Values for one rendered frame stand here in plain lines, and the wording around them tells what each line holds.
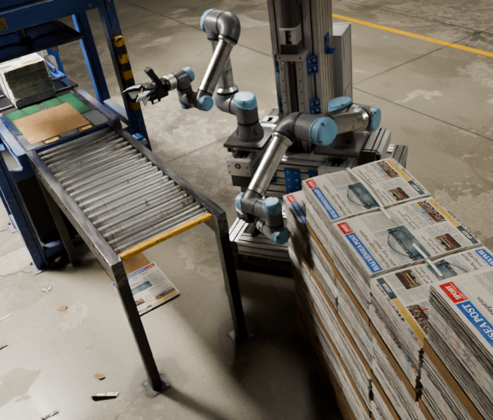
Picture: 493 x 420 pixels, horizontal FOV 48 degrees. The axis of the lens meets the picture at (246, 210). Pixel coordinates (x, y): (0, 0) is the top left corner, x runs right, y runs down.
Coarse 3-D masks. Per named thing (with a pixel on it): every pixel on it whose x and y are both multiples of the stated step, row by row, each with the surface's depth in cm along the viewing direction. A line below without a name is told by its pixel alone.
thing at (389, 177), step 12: (360, 168) 212; (372, 168) 211; (384, 168) 210; (396, 168) 209; (372, 180) 205; (384, 180) 204; (396, 180) 202; (408, 180) 202; (384, 192) 197; (396, 192) 196; (408, 192) 195; (420, 192) 195; (396, 204) 192
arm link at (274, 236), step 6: (264, 222) 233; (264, 228) 232; (270, 228) 227; (276, 228) 227; (282, 228) 227; (264, 234) 234; (270, 234) 229; (276, 234) 227; (282, 234) 227; (288, 234) 229; (276, 240) 227; (282, 240) 228
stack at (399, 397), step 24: (288, 216) 247; (288, 240) 259; (312, 240) 218; (312, 264) 228; (312, 288) 237; (336, 288) 204; (312, 312) 254; (336, 312) 212; (336, 336) 218; (360, 336) 190; (336, 360) 230; (360, 360) 196; (384, 360) 172; (360, 384) 201; (384, 384) 177; (360, 408) 212; (384, 408) 184; (408, 408) 162
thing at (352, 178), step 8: (352, 168) 214; (352, 176) 209; (360, 176) 208; (360, 184) 204; (368, 184) 203; (360, 192) 200; (368, 192) 199; (376, 192) 198; (368, 200) 195; (384, 200) 194; (376, 208) 191; (384, 208) 192
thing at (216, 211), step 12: (120, 132) 328; (132, 144) 313; (144, 156) 301; (156, 156) 298; (168, 168) 285; (180, 180) 274; (192, 192) 263; (204, 204) 254; (216, 204) 252; (216, 216) 245; (216, 228) 252; (228, 228) 252
